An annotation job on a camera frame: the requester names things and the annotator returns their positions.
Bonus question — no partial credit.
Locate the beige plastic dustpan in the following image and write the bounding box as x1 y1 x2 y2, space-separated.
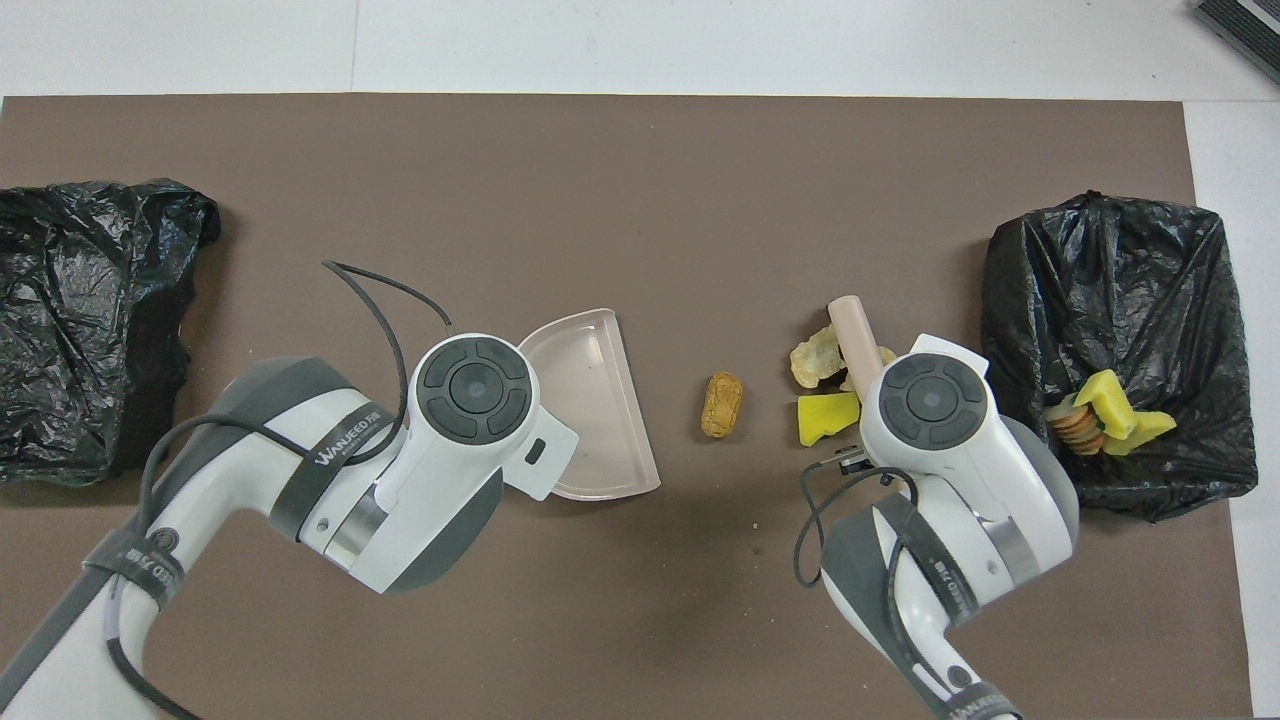
518 308 662 503

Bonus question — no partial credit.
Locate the tan sponge chunk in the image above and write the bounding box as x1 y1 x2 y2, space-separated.
1045 400 1106 458

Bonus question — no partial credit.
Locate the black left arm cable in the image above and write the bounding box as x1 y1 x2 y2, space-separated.
105 260 454 720

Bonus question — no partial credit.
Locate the dark ridged object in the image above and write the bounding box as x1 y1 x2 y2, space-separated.
1195 0 1280 86

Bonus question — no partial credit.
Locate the pale chip piece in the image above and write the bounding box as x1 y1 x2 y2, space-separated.
789 330 847 390
840 345 898 393

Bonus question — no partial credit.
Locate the bin with black bag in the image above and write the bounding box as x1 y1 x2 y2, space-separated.
980 190 1259 524
0 178 222 488

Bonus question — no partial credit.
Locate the beige hand brush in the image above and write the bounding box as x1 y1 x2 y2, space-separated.
827 295 883 377

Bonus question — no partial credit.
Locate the brown peanut-shaped piece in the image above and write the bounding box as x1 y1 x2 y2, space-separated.
699 371 746 440

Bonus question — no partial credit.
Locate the yellow sponge piece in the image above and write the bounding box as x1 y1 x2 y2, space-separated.
1072 369 1138 441
1103 410 1178 457
796 391 862 447

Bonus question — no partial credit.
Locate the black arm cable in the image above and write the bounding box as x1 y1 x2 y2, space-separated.
795 465 921 591
105 260 454 720

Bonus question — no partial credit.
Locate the brown table mat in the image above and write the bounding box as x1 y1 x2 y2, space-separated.
0 93 1253 720

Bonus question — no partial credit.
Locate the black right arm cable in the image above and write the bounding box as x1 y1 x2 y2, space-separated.
795 465 921 591

